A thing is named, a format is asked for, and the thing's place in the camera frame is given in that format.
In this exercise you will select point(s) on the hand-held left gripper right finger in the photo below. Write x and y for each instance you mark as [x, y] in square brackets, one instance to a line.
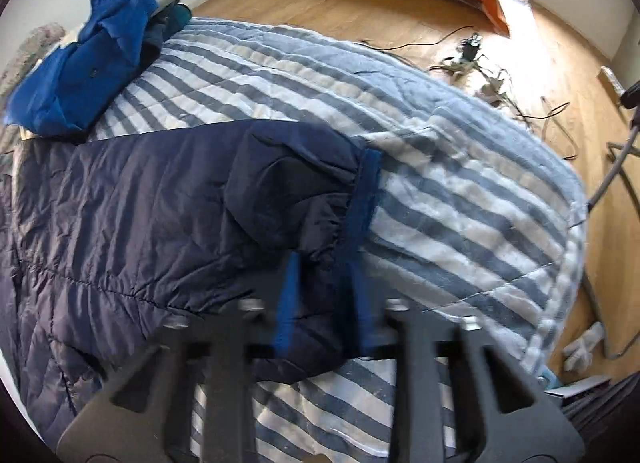
[364, 313]

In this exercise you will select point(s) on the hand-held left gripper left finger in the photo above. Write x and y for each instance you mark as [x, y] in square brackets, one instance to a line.
[287, 305]

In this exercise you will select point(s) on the navy puffer jacket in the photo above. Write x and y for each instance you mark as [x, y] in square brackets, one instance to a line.
[150, 223]

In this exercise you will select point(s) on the pile of blue clothes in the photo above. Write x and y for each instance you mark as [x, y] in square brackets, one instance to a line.
[70, 78]

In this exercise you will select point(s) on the blue white striped blanket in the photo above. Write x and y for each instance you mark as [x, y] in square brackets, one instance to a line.
[440, 183]

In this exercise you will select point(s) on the white glove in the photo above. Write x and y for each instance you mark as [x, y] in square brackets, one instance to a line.
[582, 348]

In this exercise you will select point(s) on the black device on floor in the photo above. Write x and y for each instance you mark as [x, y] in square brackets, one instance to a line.
[470, 45]

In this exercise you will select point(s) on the grey tripod stand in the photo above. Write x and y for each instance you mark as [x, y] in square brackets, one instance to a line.
[617, 158]

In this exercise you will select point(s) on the dark teal garment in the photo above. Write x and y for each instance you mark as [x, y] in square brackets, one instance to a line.
[167, 23]

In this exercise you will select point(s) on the folded floral quilt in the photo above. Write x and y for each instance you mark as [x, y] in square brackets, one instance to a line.
[30, 50]

